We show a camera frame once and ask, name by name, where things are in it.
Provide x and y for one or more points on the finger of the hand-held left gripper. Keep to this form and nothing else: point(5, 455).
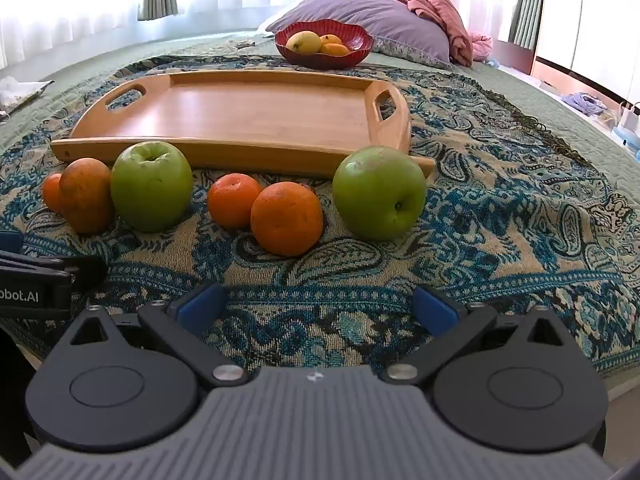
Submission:
point(10, 242)
point(60, 269)

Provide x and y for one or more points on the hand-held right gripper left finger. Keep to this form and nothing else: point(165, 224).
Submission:
point(200, 306)

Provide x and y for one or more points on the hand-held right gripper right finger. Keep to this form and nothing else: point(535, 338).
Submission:
point(434, 310)

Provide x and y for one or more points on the orange mandarin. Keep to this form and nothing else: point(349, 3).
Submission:
point(286, 219)
point(51, 192)
point(231, 200)

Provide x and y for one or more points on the large dull orange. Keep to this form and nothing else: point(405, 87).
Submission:
point(86, 195)

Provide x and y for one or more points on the green apple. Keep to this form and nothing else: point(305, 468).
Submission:
point(151, 185)
point(379, 192)

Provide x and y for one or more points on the wooden serving tray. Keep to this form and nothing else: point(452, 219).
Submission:
point(260, 110)

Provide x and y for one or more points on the blue paisley blanket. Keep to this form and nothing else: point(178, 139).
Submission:
point(500, 220)

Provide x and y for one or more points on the white cloth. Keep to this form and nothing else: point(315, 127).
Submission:
point(20, 91)

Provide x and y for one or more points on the green quilted bedspread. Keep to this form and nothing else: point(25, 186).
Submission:
point(75, 60)

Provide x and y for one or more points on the white sheer curtain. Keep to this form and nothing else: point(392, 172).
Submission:
point(75, 0)

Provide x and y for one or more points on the blue clothes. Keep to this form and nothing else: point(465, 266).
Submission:
point(585, 102)

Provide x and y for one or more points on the light blue box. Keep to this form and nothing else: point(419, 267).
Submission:
point(627, 141)

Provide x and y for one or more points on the brown headboard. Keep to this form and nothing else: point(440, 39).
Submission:
point(515, 55)

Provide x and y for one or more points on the red ribbed bowl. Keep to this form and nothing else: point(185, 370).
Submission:
point(325, 62)

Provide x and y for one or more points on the white bag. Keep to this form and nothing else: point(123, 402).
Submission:
point(629, 119)

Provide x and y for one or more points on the small orange fruit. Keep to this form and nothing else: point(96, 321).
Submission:
point(331, 38)
point(334, 50)

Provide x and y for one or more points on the yellow pear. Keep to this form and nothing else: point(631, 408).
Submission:
point(302, 41)

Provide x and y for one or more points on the white pillow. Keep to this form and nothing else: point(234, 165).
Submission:
point(267, 24)

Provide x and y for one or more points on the purple pillow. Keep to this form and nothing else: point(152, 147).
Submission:
point(360, 10)

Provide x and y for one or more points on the pink quilt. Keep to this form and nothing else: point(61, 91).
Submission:
point(430, 0)

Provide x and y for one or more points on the white wardrobe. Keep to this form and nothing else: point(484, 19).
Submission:
point(590, 10)

